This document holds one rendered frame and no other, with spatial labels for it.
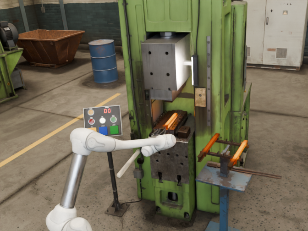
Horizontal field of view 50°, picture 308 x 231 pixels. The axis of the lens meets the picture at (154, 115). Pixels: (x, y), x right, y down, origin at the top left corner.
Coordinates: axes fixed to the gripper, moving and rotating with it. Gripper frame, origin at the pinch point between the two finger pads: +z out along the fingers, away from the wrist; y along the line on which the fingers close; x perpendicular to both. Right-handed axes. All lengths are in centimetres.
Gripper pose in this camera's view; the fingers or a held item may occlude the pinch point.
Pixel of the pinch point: (163, 129)
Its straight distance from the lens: 290.7
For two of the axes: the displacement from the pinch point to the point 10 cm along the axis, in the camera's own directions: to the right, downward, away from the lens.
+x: -0.8, -9.0, -4.2
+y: 9.3, 0.9, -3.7
